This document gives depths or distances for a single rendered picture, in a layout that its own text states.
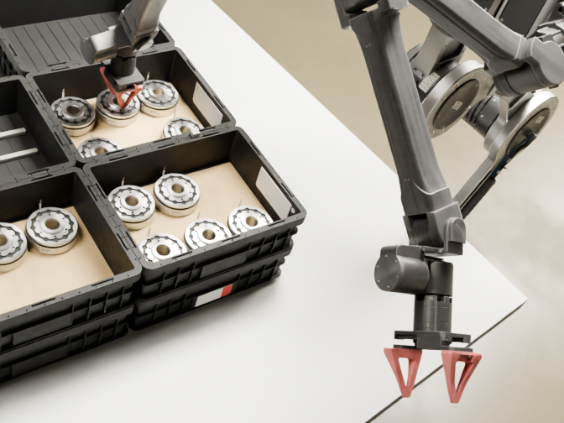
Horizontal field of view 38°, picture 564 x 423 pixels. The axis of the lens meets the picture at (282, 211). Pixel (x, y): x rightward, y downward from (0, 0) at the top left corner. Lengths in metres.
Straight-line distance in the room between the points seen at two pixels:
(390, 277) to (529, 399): 1.82
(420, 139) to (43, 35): 1.25
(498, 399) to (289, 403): 1.26
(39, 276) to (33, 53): 0.69
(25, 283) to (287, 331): 0.58
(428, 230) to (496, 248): 2.10
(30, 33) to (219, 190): 0.67
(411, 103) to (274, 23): 2.74
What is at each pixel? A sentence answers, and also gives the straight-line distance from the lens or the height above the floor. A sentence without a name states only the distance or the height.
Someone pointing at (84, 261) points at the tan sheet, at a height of 0.83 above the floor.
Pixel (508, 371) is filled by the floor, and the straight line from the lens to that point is 3.01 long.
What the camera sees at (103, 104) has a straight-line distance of 2.02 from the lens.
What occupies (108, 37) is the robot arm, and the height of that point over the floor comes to 1.08.
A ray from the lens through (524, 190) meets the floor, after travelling 3.67.
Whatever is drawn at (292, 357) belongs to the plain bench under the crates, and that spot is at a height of 0.70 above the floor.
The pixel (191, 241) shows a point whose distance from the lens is 1.76.
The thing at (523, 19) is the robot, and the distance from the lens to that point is 1.68.
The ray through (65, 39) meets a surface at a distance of 2.24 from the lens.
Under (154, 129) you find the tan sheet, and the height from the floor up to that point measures 0.83.
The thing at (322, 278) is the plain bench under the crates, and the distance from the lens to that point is 2.00.
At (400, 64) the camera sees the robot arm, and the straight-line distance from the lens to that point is 1.26.
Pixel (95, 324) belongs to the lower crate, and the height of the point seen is 0.81.
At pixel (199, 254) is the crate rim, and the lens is 1.66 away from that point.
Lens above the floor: 2.20
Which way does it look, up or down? 46 degrees down
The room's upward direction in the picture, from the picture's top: 21 degrees clockwise
